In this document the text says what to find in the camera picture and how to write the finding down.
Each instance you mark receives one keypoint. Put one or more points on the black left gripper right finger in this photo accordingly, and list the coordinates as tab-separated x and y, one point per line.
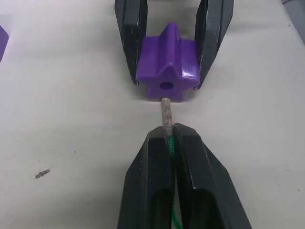
202	181

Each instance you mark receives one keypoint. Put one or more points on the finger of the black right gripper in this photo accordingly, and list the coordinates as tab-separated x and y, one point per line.
214	26
129	31

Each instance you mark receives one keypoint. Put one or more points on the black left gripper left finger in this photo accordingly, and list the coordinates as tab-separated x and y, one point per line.
145	171

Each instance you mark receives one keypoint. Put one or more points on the purple star-shaped block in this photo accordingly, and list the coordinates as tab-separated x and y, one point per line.
166	64

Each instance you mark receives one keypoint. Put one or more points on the green lace with grey tip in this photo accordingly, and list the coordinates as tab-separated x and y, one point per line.
166	114

